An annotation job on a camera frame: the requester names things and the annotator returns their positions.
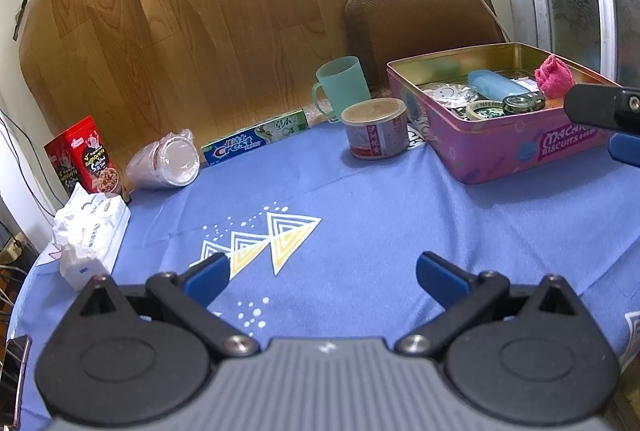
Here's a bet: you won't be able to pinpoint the brown chair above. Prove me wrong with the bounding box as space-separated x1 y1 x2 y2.
344 0 507 88

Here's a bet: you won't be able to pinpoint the toothpaste box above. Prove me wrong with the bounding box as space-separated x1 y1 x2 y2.
201 109 311 168

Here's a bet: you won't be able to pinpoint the blue soft case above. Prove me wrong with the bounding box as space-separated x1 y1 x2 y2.
467 69 531 100

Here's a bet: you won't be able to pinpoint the pink knitted cloth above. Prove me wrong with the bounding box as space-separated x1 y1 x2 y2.
534 54 577 100

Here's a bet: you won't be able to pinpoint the smartphone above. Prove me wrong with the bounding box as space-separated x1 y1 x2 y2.
0 335 32 431

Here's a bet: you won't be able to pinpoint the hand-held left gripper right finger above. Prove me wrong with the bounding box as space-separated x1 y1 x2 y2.
395 251 592 358

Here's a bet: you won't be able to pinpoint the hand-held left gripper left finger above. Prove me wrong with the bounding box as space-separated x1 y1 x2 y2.
67 251 261 358

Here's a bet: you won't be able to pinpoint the white tissue pack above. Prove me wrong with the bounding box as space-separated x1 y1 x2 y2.
51 186 132 292

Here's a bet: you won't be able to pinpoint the bagged stack of plastic cups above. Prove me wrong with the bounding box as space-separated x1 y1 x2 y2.
125 128 202 190

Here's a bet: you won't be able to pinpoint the green plastic mug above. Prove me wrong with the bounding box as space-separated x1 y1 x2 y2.
311 56 372 122

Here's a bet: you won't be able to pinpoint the black tape strip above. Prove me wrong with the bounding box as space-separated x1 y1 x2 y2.
12 0 30 41

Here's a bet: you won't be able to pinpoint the red snack box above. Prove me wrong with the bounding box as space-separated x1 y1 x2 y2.
44 115 121 199

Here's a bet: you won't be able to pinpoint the cotton pad bag with smiley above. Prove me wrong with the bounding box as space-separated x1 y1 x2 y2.
420 81 481 108

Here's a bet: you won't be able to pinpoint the tape roll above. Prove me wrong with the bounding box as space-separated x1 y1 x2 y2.
465 100 506 122

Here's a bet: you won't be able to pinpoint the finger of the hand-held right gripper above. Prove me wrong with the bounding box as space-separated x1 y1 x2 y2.
565 82 640 134
608 134 640 168

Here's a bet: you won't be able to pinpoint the green black correction tape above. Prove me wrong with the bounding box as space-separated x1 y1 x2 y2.
502 93 546 116

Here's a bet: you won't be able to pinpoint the power strip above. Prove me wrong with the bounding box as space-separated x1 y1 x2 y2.
0 231 27 263

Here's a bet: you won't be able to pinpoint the pink biscuit tin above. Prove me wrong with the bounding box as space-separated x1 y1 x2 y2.
386 42 626 185

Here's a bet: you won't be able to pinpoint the small can with beige lid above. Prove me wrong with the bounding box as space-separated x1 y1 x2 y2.
341 98 408 160

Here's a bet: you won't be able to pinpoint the blue printed tablecloth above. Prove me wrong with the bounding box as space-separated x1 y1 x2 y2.
10 111 640 431

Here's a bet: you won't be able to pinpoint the black cables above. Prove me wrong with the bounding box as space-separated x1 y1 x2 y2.
0 111 57 218

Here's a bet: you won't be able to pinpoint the wood-look wall panel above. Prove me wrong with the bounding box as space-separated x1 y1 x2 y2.
19 0 372 148

